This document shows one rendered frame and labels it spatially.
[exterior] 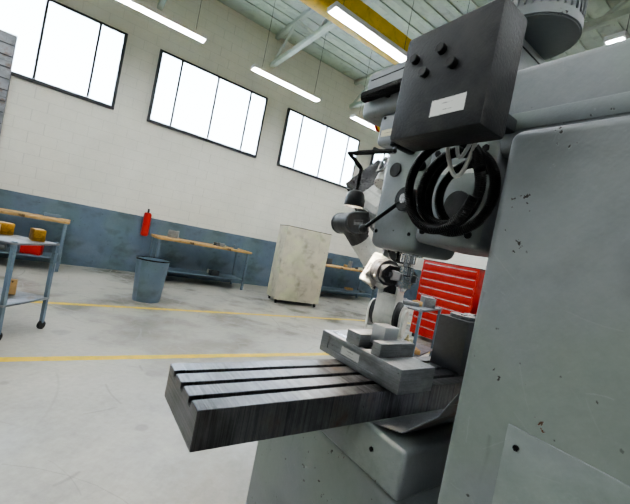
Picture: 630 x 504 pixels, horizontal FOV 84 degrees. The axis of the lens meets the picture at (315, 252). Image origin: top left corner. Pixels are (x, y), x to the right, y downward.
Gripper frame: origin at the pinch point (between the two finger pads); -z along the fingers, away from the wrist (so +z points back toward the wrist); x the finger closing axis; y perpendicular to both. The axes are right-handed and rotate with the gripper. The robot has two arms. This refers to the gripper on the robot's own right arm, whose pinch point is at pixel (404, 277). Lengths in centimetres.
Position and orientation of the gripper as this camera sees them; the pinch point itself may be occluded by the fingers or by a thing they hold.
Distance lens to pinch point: 113.3
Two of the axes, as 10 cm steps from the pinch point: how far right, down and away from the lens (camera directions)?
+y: -2.0, 9.8, 0.3
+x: 9.5, 1.9, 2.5
